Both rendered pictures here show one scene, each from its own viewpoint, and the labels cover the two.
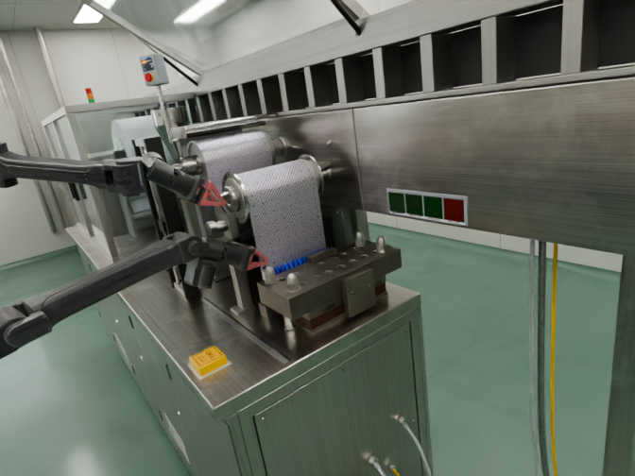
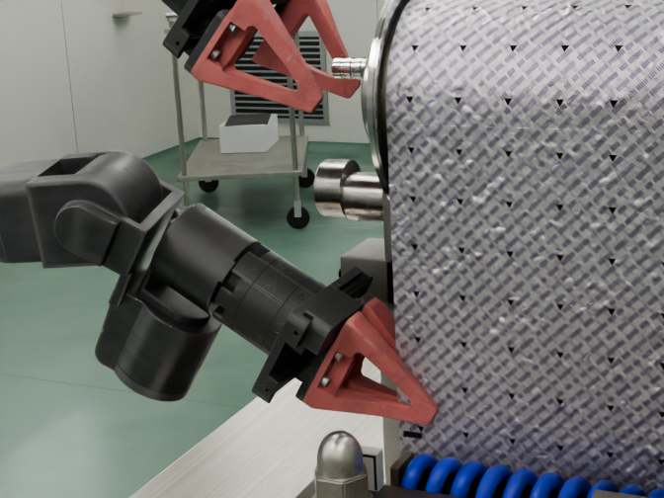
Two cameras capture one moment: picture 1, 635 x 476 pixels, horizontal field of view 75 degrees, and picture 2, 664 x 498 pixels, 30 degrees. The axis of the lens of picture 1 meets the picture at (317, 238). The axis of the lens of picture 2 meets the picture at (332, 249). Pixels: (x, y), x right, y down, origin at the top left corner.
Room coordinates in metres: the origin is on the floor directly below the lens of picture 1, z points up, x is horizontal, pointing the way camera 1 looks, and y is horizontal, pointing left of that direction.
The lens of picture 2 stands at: (0.71, -0.43, 1.37)
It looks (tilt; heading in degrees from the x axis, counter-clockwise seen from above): 16 degrees down; 60
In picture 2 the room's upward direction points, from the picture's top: 3 degrees counter-clockwise
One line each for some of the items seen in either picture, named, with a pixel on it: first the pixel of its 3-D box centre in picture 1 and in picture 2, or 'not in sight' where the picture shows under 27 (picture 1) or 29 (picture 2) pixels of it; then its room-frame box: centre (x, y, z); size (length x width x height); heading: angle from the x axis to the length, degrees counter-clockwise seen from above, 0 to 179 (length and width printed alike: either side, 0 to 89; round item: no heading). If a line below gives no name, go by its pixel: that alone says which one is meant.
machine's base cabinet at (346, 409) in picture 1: (197, 330); not in sight; (1.96, 0.70, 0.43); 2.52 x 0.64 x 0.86; 34
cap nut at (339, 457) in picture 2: (269, 274); (340, 467); (1.04, 0.14, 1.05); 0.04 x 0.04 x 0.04
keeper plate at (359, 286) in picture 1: (359, 292); not in sight; (1.03, -0.09, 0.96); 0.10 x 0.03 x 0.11; 124
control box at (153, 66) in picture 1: (152, 70); not in sight; (1.62, 0.49, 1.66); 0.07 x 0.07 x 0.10; 61
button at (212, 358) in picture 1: (208, 360); not in sight; (0.89, 0.31, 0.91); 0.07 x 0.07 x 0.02; 34
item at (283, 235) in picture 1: (291, 237); (586, 364); (1.17, 0.08, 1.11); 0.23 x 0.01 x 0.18; 124
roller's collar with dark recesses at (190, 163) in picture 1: (189, 166); not in sight; (1.35, 0.37, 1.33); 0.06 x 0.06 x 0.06; 34
